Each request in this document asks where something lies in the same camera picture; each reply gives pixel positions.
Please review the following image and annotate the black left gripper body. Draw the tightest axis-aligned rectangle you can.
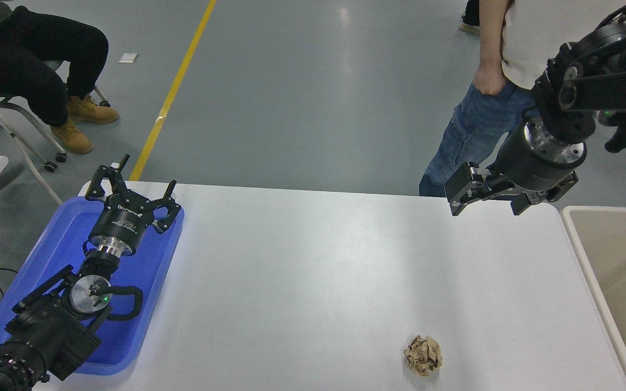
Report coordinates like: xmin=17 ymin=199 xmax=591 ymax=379
xmin=87 ymin=191 xmax=154 ymax=256

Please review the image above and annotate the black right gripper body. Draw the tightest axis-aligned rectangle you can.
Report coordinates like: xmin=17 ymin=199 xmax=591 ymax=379
xmin=491 ymin=125 xmax=575 ymax=192

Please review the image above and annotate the tan paper ball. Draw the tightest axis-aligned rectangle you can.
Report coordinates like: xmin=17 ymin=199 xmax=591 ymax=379
xmin=404 ymin=335 xmax=443 ymax=376

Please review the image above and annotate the standing person's right hand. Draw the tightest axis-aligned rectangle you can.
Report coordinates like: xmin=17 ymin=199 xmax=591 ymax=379
xmin=472 ymin=64 xmax=509 ymax=97

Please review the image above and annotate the blue plastic tray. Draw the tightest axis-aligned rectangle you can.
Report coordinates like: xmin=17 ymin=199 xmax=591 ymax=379
xmin=0 ymin=195 xmax=185 ymax=376

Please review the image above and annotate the standing person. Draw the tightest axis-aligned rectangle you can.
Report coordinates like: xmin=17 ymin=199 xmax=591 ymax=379
xmin=419 ymin=0 xmax=626 ymax=197

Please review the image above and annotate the large pale bin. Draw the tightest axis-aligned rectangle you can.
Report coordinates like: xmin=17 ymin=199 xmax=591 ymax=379
xmin=560 ymin=205 xmax=626 ymax=391

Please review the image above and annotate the seated person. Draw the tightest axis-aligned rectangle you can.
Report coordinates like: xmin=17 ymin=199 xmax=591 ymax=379
xmin=0 ymin=0 xmax=120 ymax=155

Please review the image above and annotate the person with tan shoe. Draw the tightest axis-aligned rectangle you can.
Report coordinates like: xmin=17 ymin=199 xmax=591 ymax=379
xmin=459 ymin=0 xmax=481 ymax=36

